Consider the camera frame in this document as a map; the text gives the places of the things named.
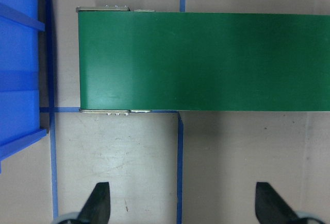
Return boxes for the blue bin with buttons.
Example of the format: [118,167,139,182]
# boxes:
[1,0,46,160]

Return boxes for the green conveyor belt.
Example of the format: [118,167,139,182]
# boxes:
[77,8,329,114]

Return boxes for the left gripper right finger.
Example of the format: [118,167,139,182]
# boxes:
[255,182,298,224]

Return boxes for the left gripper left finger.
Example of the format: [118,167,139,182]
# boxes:
[77,182,110,224]

